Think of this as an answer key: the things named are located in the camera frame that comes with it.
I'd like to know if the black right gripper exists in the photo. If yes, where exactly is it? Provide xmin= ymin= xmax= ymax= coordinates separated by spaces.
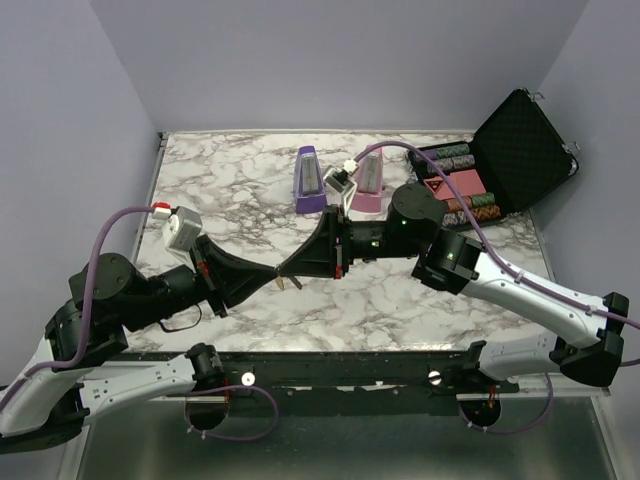
xmin=280 ymin=202 xmax=422 ymax=277

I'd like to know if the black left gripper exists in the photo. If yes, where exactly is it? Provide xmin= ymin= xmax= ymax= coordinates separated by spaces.
xmin=123 ymin=235 xmax=282 ymax=333

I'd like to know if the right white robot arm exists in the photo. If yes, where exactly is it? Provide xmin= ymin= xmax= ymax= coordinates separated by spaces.
xmin=277 ymin=183 xmax=628 ymax=392

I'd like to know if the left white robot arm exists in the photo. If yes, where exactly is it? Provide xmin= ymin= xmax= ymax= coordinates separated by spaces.
xmin=1 ymin=235 xmax=277 ymax=454

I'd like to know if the purple metronome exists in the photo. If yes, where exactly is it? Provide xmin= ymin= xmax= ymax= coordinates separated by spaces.
xmin=293 ymin=145 xmax=327 ymax=214

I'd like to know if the pink metronome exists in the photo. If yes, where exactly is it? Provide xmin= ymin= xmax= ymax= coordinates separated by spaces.
xmin=351 ymin=148 xmax=383 ymax=214

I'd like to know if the red-backed card deck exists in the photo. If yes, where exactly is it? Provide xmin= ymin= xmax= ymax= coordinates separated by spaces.
xmin=424 ymin=177 xmax=453 ymax=200

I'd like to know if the pink card deck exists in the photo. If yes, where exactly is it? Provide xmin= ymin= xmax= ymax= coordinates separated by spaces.
xmin=449 ymin=169 xmax=486 ymax=196

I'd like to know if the black poker chip case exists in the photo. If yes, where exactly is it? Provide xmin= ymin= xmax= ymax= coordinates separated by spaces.
xmin=406 ymin=88 xmax=579 ymax=231

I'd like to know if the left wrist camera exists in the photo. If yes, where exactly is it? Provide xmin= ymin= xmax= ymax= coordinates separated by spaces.
xmin=162 ymin=207 xmax=202 ymax=265

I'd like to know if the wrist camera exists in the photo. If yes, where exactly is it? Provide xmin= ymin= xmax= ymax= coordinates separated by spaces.
xmin=323 ymin=166 xmax=357 ymax=214
xmin=162 ymin=207 xmax=202 ymax=265

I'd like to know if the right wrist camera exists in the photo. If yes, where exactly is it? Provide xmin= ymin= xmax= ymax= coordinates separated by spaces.
xmin=323 ymin=166 xmax=357 ymax=214

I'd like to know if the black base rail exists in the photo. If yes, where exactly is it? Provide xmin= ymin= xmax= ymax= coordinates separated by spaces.
xmin=187 ymin=347 xmax=518 ymax=420

